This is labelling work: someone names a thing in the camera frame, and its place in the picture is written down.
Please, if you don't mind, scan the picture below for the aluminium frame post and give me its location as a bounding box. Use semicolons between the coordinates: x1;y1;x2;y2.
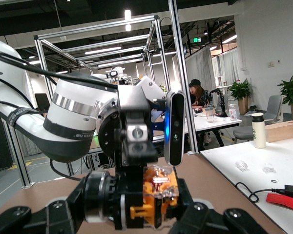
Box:
167;0;201;156
0;117;37;190

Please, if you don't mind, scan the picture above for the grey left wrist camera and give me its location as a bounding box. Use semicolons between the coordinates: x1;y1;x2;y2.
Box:
164;90;187;167

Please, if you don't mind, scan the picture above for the light wooden block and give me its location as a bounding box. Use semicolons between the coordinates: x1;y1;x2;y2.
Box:
264;119;293;143

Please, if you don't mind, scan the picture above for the aluminium frame cage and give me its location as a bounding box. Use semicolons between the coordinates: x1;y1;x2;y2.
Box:
33;14;165;176

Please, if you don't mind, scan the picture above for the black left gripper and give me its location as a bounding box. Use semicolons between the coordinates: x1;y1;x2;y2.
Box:
114;85;160;194

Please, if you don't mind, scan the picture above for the grey office chair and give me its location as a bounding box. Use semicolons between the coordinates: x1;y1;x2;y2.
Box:
232;125;255;145
263;94;284;125

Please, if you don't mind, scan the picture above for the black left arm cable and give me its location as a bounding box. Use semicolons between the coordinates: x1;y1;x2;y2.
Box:
0;49;119;93

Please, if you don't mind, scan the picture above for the thin black adapter cable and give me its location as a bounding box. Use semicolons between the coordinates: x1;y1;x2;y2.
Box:
234;181;287;203

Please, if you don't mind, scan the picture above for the clear tumbler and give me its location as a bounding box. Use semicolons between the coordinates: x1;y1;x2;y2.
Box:
206;105;215;123

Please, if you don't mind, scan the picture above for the clear water bottle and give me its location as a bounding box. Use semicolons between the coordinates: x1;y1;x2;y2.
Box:
229;103;238;122

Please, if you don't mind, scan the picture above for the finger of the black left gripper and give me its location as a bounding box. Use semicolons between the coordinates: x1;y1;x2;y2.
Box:
113;218;128;231

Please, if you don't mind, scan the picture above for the flat red tool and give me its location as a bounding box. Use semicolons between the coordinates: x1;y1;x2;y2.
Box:
266;192;293;215

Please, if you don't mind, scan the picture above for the white ceiling light tube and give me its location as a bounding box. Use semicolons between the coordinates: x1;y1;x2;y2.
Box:
124;9;132;32

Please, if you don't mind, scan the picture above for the person in black cap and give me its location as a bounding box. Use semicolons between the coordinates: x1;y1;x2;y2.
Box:
188;78;212;147

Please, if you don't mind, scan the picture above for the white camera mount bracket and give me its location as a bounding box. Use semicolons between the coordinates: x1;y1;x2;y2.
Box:
134;75;167;108

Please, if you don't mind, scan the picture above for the black velcro strap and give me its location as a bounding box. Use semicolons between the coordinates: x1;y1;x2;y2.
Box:
7;105;41;128

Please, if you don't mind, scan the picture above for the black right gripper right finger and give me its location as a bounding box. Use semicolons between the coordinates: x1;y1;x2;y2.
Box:
166;178;269;234

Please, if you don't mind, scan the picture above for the clear plastic scrap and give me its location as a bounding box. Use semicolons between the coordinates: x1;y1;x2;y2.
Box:
262;165;277;175
235;160;249;172

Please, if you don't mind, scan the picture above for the white side table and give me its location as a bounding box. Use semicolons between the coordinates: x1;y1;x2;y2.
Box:
199;136;293;234

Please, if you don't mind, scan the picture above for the orange and black switch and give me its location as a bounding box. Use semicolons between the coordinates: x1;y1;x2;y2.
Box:
84;164;180;231

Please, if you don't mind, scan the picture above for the white bottle black lid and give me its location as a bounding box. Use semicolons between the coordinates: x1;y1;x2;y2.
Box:
251;112;267;149

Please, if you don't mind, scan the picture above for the white office desk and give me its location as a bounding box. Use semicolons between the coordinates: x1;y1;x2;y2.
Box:
182;114;243;147

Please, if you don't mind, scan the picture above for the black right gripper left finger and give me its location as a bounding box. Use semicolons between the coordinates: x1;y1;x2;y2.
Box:
0;176;88;234

